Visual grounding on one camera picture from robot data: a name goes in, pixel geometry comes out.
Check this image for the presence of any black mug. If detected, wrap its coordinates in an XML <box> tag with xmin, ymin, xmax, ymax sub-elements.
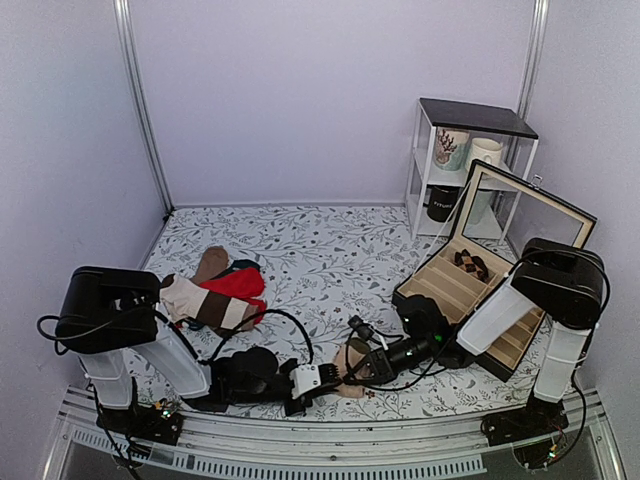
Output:
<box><xmin>426</xmin><ymin>185</ymin><xmax>461</xmax><ymax>223</ymax></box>

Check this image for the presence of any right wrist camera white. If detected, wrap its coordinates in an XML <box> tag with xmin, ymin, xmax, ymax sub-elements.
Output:
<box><xmin>346</xmin><ymin>315</ymin><xmax>389</xmax><ymax>354</ymax></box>

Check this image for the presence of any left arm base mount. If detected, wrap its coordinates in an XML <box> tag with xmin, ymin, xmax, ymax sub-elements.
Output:
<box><xmin>94</xmin><ymin>378</ymin><xmax>184</xmax><ymax>446</ymax></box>

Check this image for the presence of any cream white mug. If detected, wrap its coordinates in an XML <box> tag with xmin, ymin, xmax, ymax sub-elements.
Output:
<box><xmin>465</xmin><ymin>137</ymin><xmax>504</xmax><ymax>171</ymax></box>

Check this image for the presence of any black compartment organizer box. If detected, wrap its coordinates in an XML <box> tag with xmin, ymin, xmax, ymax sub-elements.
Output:
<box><xmin>392</xmin><ymin>160</ymin><xmax>597</xmax><ymax>381</ymax></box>

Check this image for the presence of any brown argyle rolled sock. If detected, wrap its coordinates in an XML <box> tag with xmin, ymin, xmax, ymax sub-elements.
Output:
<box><xmin>454</xmin><ymin>249</ymin><xmax>489</xmax><ymax>280</ymax></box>

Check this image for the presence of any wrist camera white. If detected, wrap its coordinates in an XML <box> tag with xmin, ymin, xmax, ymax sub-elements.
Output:
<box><xmin>346</xmin><ymin>315</ymin><xmax>389</xmax><ymax>354</ymax></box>
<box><xmin>289</xmin><ymin>364</ymin><xmax>321</xmax><ymax>400</ymax></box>

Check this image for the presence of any dark green sock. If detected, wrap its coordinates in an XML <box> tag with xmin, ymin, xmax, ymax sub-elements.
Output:
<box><xmin>217</xmin><ymin>259</ymin><xmax>261</xmax><ymax>278</ymax></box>

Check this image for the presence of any pale green mug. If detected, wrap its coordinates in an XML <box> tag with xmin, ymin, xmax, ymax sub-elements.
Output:
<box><xmin>467</xmin><ymin>190</ymin><xmax>494</xmax><ymax>225</ymax></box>

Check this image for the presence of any beige striped ribbed sock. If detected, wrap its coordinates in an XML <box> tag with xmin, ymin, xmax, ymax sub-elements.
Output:
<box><xmin>319</xmin><ymin>338</ymin><xmax>371</xmax><ymax>400</ymax></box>

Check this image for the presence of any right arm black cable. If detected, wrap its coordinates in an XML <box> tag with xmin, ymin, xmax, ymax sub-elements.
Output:
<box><xmin>342</xmin><ymin>248</ymin><xmax>612</xmax><ymax>392</ymax></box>

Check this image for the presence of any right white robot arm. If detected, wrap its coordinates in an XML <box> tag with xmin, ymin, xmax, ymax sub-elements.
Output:
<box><xmin>364</xmin><ymin>238</ymin><xmax>610</xmax><ymax>436</ymax></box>

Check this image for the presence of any white frame glass shelf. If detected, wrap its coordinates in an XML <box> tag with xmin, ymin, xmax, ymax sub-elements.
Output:
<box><xmin>405</xmin><ymin>98</ymin><xmax>539</xmax><ymax>237</ymax></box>

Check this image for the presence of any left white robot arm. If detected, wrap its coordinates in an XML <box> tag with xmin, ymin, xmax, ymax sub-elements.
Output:
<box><xmin>36</xmin><ymin>266</ymin><xmax>342</xmax><ymax>434</ymax></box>

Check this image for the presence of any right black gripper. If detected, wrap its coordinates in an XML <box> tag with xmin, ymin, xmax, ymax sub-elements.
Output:
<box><xmin>346</xmin><ymin>336</ymin><xmax>436</xmax><ymax>387</ymax></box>

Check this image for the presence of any aluminium front rail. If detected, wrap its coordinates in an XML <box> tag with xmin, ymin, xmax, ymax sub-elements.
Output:
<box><xmin>35</xmin><ymin>375</ymin><xmax>639</xmax><ymax>479</ymax></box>

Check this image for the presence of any brown beige block sock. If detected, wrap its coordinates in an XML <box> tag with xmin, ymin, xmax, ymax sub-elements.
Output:
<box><xmin>159</xmin><ymin>274</ymin><xmax>259</xmax><ymax>335</ymax></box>

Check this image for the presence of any tan brown sock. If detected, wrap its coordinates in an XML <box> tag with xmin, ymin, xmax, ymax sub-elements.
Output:
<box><xmin>191</xmin><ymin>246</ymin><xmax>229</xmax><ymax>285</ymax></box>

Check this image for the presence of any floral tablecloth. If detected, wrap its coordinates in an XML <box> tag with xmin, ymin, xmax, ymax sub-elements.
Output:
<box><xmin>142</xmin><ymin>206</ymin><xmax>550</xmax><ymax>394</ymax></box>

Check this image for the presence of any floral pattern mug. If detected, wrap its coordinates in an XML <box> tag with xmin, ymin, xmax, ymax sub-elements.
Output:
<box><xmin>434</xmin><ymin>127</ymin><xmax>470</xmax><ymax>171</ymax></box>

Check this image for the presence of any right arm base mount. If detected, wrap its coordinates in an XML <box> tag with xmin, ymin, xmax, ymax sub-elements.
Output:
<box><xmin>480</xmin><ymin>393</ymin><xmax>587</xmax><ymax>471</ymax></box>

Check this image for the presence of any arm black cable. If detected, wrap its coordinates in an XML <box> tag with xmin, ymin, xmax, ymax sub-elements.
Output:
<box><xmin>342</xmin><ymin>248</ymin><xmax>612</xmax><ymax>392</ymax></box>
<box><xmin>37</xmin><ymin>304</ymin><xmax>315</xmax><ymax>369</ymax></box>

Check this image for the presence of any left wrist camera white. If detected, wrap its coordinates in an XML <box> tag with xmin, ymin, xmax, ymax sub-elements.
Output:
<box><xmin>289</xmin><ymin>364</ymin><xmax>321</xmax><ymax>400</ymax></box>

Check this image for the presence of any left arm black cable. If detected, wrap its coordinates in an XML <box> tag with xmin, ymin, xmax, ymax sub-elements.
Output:
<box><xmin>37</xmin><ymin>304</ymin><xmax>315</xmax><ymax>369</ymax></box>

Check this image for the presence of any red sock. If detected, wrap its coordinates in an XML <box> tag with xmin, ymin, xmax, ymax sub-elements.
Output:
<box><xmin>197</xmin><ymin>269</ymin><xmax>267</xmax><ymax>330</ymax></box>

